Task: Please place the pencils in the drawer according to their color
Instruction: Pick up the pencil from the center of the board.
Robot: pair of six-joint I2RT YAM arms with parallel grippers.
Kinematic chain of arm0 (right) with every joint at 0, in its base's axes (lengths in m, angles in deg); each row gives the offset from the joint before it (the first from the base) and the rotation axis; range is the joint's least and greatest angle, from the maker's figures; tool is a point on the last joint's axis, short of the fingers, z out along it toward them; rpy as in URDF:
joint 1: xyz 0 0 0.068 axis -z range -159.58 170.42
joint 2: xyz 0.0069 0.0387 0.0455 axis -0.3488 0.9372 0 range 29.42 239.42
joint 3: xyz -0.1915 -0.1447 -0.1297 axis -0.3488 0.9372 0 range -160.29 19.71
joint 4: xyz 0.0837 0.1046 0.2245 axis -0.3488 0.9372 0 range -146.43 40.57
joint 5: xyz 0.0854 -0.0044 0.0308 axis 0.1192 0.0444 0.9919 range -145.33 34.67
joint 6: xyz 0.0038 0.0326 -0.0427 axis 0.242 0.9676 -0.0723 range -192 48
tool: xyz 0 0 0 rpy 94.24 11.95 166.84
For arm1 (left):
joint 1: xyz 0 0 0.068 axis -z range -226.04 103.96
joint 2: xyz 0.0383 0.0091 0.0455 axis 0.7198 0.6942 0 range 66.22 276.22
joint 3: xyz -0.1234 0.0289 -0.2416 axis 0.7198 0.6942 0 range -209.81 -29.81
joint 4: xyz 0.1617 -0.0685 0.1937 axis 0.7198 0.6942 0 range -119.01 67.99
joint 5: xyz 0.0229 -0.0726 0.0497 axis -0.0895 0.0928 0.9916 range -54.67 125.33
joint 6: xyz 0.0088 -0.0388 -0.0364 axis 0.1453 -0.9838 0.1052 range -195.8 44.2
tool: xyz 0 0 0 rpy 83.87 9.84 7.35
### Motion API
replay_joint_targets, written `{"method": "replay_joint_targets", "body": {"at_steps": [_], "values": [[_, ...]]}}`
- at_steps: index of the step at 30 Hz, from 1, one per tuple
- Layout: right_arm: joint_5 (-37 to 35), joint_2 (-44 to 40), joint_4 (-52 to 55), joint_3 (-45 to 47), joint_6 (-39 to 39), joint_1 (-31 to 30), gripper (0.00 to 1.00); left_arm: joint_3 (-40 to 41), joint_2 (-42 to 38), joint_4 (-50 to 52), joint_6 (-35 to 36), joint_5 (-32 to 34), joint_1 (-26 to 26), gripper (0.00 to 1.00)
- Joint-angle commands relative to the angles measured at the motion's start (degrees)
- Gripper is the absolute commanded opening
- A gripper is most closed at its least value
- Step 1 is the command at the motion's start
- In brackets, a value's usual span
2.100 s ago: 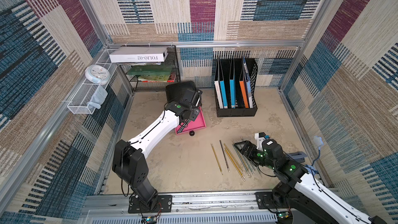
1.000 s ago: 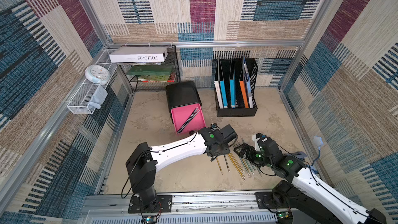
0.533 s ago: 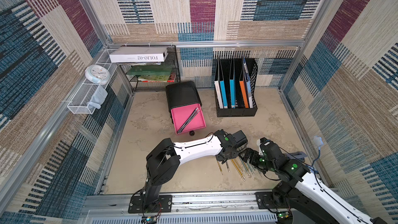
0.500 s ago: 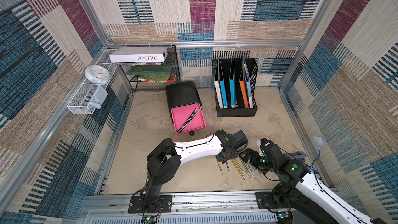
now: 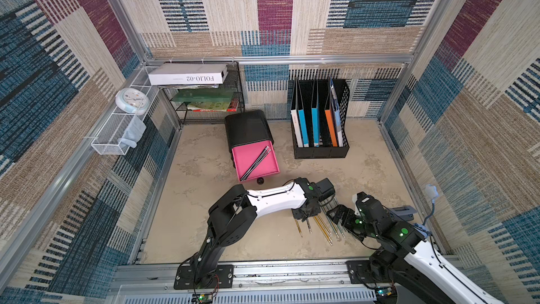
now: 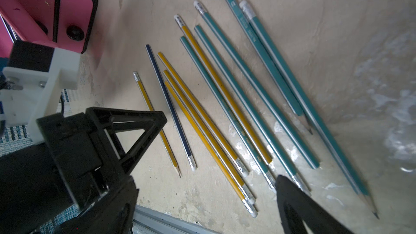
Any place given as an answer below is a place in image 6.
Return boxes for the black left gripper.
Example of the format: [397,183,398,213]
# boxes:
[1,107,167,234]

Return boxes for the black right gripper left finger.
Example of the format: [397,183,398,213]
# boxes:
[55,176,139,234]

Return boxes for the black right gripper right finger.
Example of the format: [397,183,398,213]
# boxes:
[275,175,352,234]

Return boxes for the yellow pencil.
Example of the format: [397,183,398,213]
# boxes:
[163,70,255,205]
[164,82,258,218]
[158,52,249,178]
[133,71,182,178]

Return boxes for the pink top drawer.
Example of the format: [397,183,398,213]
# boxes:
[1,0,58,58]

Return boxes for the green pencil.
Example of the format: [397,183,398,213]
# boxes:
[194,25,311,196]
[174,14,271,167]
[239,0,379,218]
[180,36,276,194]
[193,0,320,169]
[226,0,313,134]

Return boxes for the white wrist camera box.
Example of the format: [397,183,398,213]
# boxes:
[1,41,81,144]

